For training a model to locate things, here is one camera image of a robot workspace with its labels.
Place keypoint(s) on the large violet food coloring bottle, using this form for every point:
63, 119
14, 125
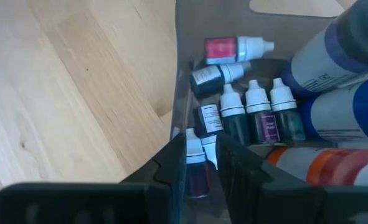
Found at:
320, 59

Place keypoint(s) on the small purple-label food coloring bottle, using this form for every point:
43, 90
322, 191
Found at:
266, 127

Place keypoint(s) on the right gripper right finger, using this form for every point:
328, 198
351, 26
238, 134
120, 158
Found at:
280, 205

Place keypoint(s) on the small dark red coloring bottle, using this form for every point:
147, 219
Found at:
196, 174

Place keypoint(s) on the grey translucent plastic bin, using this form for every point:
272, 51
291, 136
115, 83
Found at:
221, 18

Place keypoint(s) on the small dark food coloring bottle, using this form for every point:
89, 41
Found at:
207, 79
211, 119
233, 124
288, 124

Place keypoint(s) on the large blue food coloring bottle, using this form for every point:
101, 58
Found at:
333, 115

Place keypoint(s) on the small pink-label food coloring bottle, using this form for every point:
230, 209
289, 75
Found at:
221, 49

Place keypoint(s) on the large orange food coloring bottle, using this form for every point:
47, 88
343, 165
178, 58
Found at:
295, 165

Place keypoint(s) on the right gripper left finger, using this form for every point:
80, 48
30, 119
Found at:
93, 205

